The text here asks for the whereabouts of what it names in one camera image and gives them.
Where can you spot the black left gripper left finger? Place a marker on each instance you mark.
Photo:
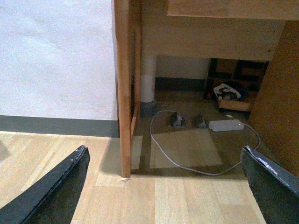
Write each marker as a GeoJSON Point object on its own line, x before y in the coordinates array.
{"type": "Point", "coordinates": [52, 199]}

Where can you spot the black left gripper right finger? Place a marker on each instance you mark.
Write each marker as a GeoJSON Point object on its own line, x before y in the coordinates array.
{"type": "Point", "coordinates": [275, 190]}

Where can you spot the white power adapter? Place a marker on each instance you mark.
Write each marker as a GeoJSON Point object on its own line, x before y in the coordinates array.
{"type": "Point", "coordinates": [226, 125]}

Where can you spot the wooden box with clutter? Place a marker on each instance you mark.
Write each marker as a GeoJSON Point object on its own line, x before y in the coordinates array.
{"type": "Point", "coordinates": [231, 96]}

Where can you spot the dark lattice shelf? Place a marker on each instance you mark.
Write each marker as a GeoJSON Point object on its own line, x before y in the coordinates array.
{"type": "Point", "coordinates": [242, 75]}

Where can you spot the wooden desk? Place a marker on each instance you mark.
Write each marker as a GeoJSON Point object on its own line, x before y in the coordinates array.
{"type": "Point", "coordinates": [142, 27]}

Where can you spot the white pipe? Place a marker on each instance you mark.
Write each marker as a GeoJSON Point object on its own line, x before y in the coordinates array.
{"type": "Point", "coordinates": [148, 77]}

